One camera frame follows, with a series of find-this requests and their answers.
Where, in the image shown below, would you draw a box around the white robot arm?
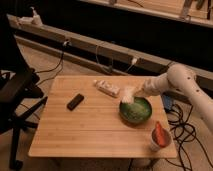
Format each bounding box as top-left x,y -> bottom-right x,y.
122,64 -> 213,134

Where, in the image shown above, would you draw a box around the green ceramic bowl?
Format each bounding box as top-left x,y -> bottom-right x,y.
119,97 -> 152,125

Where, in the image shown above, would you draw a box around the blue box on floor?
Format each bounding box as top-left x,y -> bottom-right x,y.
161,95 -> 173,111

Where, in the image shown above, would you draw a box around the wooden table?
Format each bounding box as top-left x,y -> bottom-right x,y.
29,75 -> 177,158

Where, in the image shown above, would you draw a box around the white cup with carrot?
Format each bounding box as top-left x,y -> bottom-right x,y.
150,121 -> 171,152

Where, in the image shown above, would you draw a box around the black rectangular block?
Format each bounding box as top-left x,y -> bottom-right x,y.
67,94 -> 84,111

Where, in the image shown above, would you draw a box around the black office chair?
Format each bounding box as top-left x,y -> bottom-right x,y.
0,13 -> 47,171

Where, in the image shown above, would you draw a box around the white spray bottle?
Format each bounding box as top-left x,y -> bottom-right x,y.
17,6 -> 44,28

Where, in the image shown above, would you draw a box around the white hanging cable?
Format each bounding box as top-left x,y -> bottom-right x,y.
94,42 -> 139,75

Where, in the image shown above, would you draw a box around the black floor cables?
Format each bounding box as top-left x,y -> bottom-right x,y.
164,103 -> 213,171

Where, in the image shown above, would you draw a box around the black cable left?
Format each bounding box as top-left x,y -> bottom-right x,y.
34,39 -> 72,86

